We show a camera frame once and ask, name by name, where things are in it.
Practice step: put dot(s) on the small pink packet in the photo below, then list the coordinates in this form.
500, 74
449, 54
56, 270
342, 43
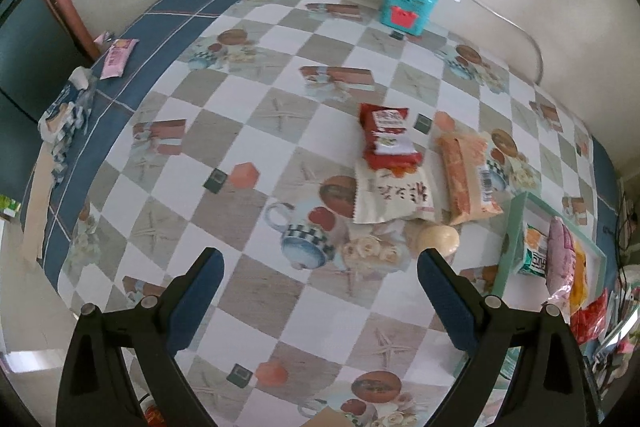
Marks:
117, 57

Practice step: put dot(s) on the pink snack packet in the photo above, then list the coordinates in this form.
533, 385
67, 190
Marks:
560, 257

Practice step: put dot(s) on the round pale pastry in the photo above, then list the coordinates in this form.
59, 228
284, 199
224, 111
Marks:
439, 239

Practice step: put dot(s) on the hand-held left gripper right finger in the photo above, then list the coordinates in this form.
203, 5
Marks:
450, 302

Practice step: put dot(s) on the dark red snack packet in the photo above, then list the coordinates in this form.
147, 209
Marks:
387, 134

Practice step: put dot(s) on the green object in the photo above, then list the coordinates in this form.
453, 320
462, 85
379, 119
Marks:
7, 206

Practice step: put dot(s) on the green orange snack packet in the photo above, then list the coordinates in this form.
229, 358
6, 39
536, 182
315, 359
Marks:
534, 252

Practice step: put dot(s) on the teal tray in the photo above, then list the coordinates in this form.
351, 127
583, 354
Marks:
510, 237

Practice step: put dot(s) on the red object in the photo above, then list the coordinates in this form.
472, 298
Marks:
152, 417

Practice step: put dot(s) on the yellow snack packet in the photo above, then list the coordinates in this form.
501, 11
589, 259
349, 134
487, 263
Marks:
580, 277

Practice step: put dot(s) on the teal tin box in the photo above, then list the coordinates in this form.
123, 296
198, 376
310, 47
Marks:
407, 9

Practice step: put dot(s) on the white snack packet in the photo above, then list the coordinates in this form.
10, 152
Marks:
392, 197

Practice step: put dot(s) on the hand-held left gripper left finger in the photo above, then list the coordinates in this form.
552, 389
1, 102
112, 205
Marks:
197, 302

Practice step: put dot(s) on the shiny red snack packet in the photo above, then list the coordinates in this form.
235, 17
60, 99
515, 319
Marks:
592, 317

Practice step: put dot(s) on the blue white printed bag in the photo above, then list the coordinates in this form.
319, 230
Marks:
65, 117

